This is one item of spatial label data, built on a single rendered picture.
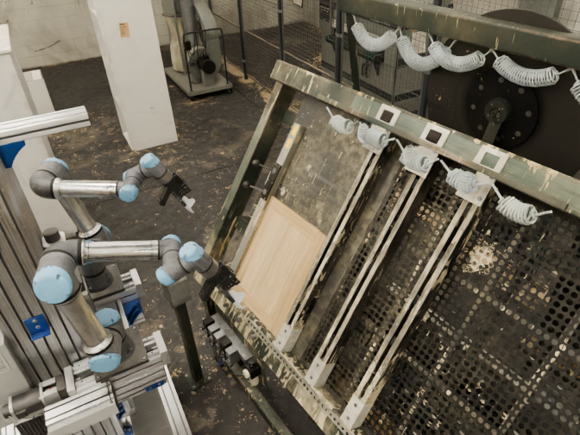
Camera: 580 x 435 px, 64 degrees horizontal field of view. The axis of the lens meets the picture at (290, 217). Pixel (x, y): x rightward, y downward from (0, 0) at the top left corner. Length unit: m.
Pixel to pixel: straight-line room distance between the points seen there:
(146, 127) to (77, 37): 4.41
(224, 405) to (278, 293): 1.12
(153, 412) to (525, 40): 2.64
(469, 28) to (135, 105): 4.47
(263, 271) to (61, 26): 8.30
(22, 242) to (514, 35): 2.00
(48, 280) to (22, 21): 8.62
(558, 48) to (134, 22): 4.57
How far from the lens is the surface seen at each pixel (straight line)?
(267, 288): 2.36
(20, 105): 4.28
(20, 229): 1.95
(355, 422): 2.01
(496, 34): 2.12
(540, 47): 2.04
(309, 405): 2.17
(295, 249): 2.24
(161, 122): 6.11
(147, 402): 3.08
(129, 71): 5.84
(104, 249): 1.82
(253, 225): 2.45
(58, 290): 1.72
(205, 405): 3.23
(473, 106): 2.30
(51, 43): 10.19
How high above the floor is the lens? 2.68
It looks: 36 degrees down
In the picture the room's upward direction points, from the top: 2 degrees counter-clockwise
